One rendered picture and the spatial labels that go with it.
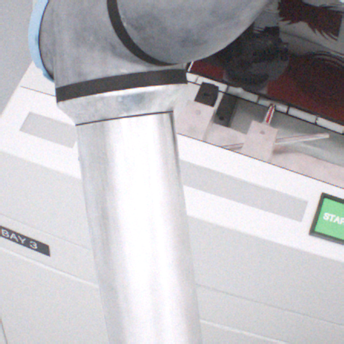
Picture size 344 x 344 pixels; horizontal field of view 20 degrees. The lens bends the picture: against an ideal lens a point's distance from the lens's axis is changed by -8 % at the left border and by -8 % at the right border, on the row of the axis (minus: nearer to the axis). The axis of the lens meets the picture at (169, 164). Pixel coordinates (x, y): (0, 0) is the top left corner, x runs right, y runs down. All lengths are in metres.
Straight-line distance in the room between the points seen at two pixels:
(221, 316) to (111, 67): 0.49
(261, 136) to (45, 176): 0.26
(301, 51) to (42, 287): 0.48
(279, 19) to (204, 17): 0.58
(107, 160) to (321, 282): 0.35
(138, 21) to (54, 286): 0.61
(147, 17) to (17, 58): 1.72
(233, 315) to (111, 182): 0.41
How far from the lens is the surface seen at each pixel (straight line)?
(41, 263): 1.28
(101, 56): 0.82
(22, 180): 1.12
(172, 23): 0.76
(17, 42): 2.51
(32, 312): 1.43
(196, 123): 1.18
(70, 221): 1.14
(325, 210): 1.06
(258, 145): 1.17
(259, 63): 1.26
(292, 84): 1.25
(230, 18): 0.77
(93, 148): 0.84
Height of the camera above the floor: 1.83
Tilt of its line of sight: 54 degrees down
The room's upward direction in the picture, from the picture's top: 6 degrees clockwise
